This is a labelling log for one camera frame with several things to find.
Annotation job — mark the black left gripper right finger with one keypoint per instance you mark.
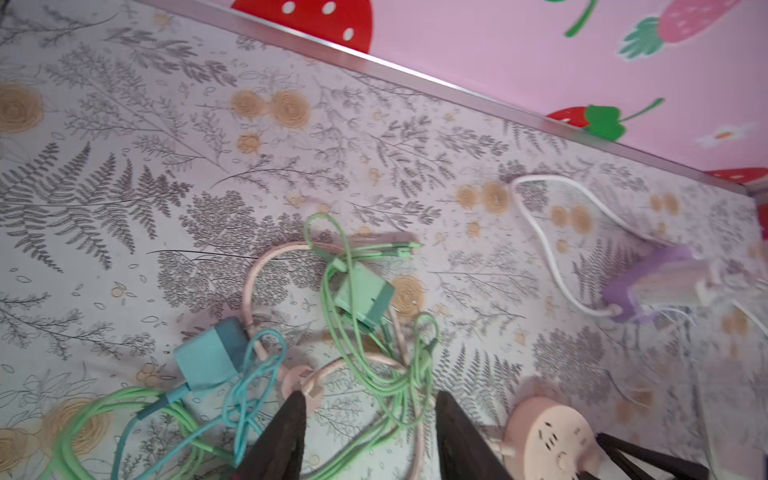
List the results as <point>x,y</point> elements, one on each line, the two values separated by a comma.
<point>463,453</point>

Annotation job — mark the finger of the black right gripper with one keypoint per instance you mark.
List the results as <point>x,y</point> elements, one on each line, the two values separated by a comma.
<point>618,451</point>

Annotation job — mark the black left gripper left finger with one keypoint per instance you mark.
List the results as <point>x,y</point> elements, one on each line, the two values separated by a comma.
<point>278,452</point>

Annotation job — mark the round pink power socket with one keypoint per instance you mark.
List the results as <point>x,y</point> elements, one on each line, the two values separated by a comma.
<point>548,440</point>

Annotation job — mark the teal plug adapter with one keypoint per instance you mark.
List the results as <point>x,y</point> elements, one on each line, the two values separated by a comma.
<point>214,356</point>

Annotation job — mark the purple power strip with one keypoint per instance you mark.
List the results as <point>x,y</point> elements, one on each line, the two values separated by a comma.
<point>628,293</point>

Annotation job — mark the green plug adapter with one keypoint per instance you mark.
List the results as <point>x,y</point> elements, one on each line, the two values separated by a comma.
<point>364,297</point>

